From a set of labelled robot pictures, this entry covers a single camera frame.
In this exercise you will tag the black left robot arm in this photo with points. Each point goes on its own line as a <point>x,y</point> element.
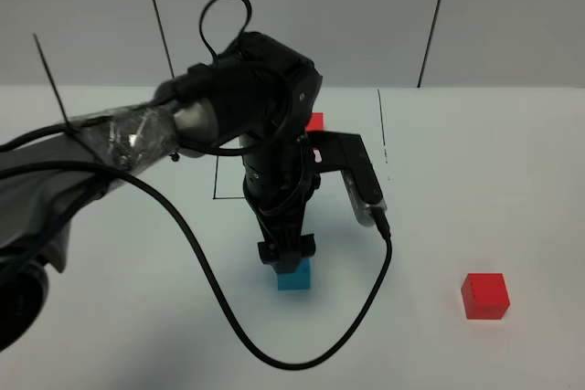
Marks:
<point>254,101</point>

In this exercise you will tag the blue cube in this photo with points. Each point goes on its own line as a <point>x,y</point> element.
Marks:
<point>298,280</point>

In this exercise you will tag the template red cube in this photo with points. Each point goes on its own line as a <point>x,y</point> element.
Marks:
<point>316,122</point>

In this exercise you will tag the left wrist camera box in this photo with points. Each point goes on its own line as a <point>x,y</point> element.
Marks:
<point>347,154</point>

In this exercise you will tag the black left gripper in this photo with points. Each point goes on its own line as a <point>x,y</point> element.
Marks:
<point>279,181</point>

